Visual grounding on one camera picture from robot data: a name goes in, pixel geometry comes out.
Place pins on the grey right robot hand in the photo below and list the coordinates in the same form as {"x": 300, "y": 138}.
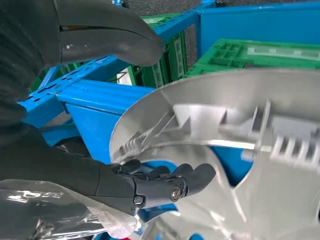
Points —
{"x": 75, "y": 172}

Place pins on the blue metal shelf rack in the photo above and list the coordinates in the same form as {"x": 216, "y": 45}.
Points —
{"x": 100, "y": 96}

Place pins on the clear plastic film wrap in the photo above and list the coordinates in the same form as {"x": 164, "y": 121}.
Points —
{"x": 50, "y": 212}

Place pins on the green plastic crate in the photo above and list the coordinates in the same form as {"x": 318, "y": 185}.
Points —
{"x": 172, "y": 56}
{"x": 225, "y": 53}

